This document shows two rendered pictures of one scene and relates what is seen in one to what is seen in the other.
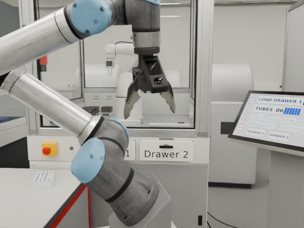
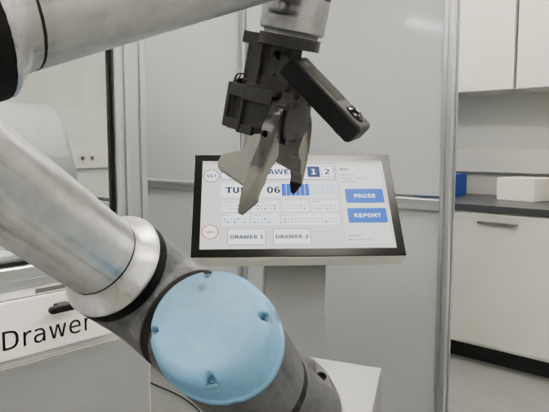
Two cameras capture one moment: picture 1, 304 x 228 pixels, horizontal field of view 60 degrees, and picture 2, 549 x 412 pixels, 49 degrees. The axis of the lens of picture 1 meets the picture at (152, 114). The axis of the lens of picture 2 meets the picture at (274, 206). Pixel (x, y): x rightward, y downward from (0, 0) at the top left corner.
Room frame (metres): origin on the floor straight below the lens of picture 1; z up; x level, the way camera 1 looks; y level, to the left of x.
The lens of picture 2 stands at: (0.31, 0.57, 1.22)
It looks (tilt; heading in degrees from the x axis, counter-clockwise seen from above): 6 degrees down; 309
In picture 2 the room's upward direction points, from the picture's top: straight up
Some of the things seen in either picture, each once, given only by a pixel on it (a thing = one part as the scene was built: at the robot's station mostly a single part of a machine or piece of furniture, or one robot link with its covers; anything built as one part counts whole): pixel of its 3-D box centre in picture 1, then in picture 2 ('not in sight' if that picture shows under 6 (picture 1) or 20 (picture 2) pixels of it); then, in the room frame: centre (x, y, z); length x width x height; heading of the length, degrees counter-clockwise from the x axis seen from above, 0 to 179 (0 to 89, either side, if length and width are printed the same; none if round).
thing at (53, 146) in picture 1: (49, 149); not in sight; (1.42, 0.57, 0.88); 0.07 x 0.05 x 0.07; 86
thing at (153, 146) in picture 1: (166, 150); (57, 319); (1.39, -0.08, 0.87); 0.29 x 0.02 x 0.11; 86
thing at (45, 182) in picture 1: (44, 179); not in sight; (1.22, 0.52, 0.78); 0.12 x 0.08 x 0.04; 15
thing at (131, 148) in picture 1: (109, 149); not in sight; (1.41, 0.24, 0.87); 0.29 x 0.02 x 0.11; 86
